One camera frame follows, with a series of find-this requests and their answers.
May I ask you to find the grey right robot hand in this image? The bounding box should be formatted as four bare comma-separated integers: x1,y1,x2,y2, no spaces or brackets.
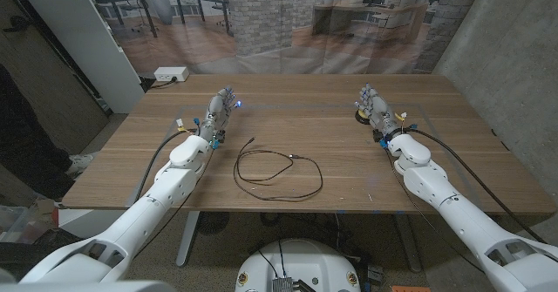
355,82,405,143

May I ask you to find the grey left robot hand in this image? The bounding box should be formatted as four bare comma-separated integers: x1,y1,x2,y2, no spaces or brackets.
198,85,242,144

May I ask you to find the thin black USB cable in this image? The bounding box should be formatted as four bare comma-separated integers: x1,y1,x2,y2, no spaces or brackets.
233,137,324,203

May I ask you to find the white power strip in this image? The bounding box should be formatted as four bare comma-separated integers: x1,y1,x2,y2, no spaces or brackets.
153,66,190,83

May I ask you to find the printed office backdrop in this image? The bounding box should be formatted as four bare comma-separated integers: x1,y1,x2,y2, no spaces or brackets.
82,0,487,76

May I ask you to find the black round fan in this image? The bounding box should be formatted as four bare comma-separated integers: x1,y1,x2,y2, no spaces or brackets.
198,212,231,235

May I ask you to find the white table leg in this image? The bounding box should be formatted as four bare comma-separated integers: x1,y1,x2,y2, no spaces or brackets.
175,211,201,268

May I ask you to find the grey table leg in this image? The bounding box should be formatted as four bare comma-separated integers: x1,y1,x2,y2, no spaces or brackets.
394,213,423,274

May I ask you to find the white cabinet panel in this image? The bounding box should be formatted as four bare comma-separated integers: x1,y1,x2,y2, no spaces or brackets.
12,0,146,114

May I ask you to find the white robot torso base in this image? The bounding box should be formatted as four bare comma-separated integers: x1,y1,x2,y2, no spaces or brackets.
235,238,362,292

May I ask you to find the clear plastic storage bin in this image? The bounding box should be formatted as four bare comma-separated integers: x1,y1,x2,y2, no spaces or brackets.
0,204,60,245

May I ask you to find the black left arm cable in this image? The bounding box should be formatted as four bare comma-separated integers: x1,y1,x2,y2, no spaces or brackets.
133,128,200,204

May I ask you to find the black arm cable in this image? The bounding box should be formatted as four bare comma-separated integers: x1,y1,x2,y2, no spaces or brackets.
405,126,548,245
133,128,200,204

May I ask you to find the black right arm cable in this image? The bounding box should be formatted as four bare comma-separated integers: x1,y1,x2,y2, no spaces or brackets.
405,126,548,245

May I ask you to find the black floor cable bundle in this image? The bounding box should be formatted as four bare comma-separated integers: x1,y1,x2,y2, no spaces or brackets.
259,212,365,265

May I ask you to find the black door handle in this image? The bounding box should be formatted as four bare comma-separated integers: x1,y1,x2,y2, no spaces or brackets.
2,15,31,34

